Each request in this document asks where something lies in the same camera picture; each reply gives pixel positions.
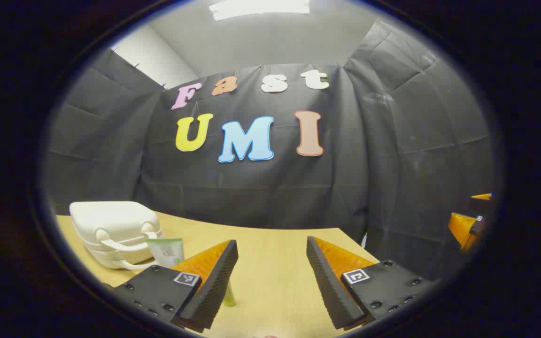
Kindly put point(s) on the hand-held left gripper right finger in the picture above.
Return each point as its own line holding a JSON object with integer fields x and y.
{"x": 327, "y": 286}

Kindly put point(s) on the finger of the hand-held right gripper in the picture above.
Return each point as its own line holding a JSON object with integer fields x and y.
{"x": 463, "y": 227}
{"x": 483, "y": 196}

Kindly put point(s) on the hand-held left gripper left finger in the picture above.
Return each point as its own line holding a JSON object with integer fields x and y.
{"x": 219, "y": 281}

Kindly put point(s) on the white and green cream tube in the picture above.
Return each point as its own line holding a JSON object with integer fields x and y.
{"x": 167, "y": 251}

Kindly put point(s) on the white hard-shell suitcase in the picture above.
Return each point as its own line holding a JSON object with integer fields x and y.
{"x": 111, "y": 223}

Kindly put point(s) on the black backdrop cloth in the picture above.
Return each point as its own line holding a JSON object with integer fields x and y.
{"x": 270, "y": 192}

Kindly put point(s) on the ceiling light panel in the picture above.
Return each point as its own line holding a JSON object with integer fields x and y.
{"x": 258, "y": 8}

